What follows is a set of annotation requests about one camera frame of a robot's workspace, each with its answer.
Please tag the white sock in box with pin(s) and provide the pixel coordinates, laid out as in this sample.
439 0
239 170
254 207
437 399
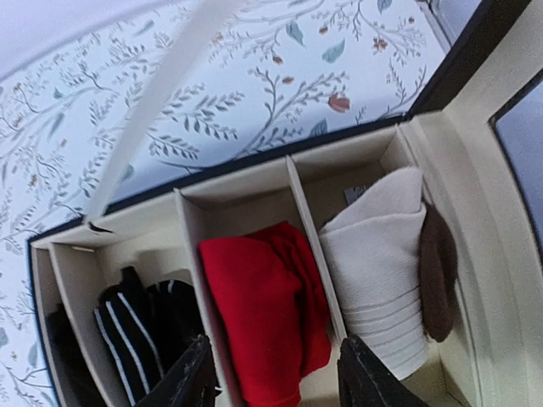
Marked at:
393 262

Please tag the floral table mat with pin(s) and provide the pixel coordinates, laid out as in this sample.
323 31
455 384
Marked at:
72 73

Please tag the black sock leftmost compartment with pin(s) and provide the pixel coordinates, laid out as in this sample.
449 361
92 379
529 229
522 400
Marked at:
77 382

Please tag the red sock pair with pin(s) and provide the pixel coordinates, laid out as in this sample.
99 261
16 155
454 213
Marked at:
269 293

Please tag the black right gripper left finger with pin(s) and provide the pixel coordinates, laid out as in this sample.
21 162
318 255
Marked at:
191 381

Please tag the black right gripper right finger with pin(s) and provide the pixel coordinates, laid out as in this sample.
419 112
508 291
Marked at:
366 382

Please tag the black socks in box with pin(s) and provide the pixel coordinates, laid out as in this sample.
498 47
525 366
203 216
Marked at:
146 329

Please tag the black compartment storage box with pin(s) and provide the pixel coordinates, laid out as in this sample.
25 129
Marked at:
493 355

